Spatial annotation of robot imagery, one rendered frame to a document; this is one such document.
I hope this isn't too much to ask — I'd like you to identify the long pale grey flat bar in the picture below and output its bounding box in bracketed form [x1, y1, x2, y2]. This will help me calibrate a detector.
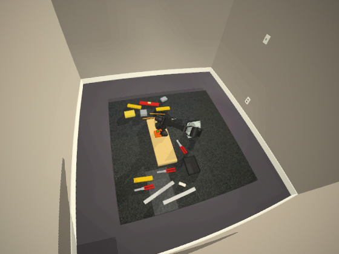
[143, 181, 174, 204]
[163, 187, 195, 204]

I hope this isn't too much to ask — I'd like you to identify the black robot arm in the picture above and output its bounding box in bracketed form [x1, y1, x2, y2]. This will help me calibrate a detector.
[154, 114, 203, 138]

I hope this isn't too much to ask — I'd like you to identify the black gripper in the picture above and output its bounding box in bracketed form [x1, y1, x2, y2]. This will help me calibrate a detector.
[160, 126, 168, 137]

